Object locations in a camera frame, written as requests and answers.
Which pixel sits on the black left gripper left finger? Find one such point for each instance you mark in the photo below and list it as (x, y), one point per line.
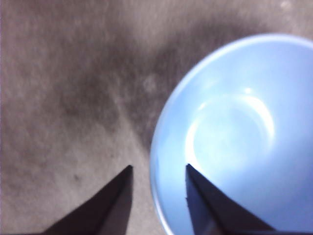
(97, 213)

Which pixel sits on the blue ribbed bowl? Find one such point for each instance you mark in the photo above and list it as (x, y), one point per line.
(232, 73)

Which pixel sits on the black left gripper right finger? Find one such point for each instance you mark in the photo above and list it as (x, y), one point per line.
(212, 213)

